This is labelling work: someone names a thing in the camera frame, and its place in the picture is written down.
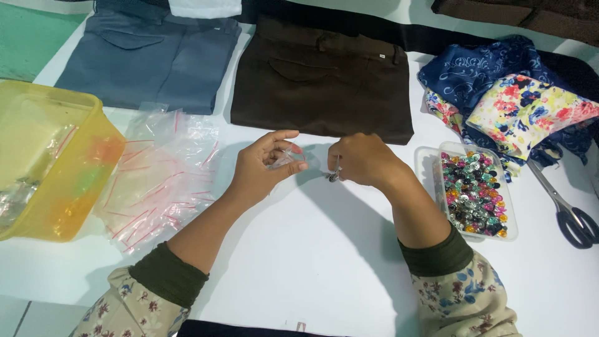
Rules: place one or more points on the heap of colourful metal buttons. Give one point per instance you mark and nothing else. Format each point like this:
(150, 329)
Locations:
(473, 193)

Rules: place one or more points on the pile of clear zip bags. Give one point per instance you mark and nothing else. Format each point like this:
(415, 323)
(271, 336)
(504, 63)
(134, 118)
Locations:
(161, 180)

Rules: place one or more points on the person's right hand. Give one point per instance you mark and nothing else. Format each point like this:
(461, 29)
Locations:
(362, 159)

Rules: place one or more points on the person's right fingers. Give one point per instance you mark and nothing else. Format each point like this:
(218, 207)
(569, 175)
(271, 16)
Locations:
(338, 161)

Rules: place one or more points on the blue patterned fabric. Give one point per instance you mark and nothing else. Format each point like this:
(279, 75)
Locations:
(496, 79)

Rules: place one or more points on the floral colourful fabric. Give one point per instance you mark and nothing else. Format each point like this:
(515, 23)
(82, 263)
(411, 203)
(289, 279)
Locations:
(524, 112)

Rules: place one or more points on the brown wooden furniture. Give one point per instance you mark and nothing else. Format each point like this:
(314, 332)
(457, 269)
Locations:
(519, 16)

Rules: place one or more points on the yellow plastic container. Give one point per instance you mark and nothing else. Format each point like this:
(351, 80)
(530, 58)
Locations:
(51, 159)

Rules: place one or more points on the person's left hand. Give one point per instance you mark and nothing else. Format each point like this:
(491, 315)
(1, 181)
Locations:
(255, 173)

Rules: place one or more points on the green mat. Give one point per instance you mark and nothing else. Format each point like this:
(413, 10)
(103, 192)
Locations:
(30, 37)

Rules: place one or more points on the folded blue-grey trousers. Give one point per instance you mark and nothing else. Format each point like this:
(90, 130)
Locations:
(149, 61)

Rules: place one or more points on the white folded cloth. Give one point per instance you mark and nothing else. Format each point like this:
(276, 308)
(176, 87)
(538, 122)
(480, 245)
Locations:
(205, 8)

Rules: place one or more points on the folded dark brown trousers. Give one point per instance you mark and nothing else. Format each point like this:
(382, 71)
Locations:
(323, 84)

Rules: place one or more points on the small clear zip bag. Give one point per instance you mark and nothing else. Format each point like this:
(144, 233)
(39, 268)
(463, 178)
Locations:
(286, 157)

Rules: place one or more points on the clear plastic button box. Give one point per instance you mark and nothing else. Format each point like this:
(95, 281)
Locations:
(468, 192)

